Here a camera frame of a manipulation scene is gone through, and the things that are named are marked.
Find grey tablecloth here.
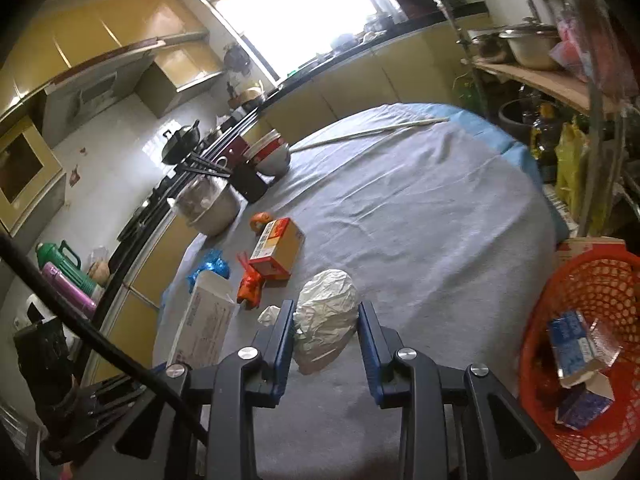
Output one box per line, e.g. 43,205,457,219
152,102,572,480

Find green thermos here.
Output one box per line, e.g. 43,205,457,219
35,240,104,301

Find blue plastic bag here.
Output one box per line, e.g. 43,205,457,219
186,249,230,292

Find black cable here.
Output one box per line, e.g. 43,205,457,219
0,231,208,449

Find white pot with bag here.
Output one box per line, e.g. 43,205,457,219
167,176,240,237

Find range hood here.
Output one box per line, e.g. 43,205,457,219
40,52,153,148

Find steel pot on rack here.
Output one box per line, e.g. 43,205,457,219
499,22,561,70

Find orange wrapper bundle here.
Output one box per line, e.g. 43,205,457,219
236,252,265,310

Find purple thermos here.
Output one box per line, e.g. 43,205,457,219
41,262,96,318

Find black chopstick holder cup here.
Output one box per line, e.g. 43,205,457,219
184,152,271,205

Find white long carton box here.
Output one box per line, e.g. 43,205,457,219
166,270,236,370

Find gas stove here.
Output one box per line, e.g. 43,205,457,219
115,159,202,244

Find red plastic trash basket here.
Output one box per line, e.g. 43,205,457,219
520,244,639,471

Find stacked red white bowls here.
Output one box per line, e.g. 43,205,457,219
243,129,291,178

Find small orange fruit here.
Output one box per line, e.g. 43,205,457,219
250,211,273,235

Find blue white carton in basket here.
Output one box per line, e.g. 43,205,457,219
547,310,623,388

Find orange cardboard box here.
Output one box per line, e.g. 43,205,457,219
248,217,305,281

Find metal storage rack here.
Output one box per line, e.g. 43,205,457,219
434,0,632,235

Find long wooden stick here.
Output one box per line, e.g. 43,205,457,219
290,117,449,154

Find white plastic bag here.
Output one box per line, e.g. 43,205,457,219
257,268,362,376

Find black wok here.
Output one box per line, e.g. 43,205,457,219
162,119,201,166

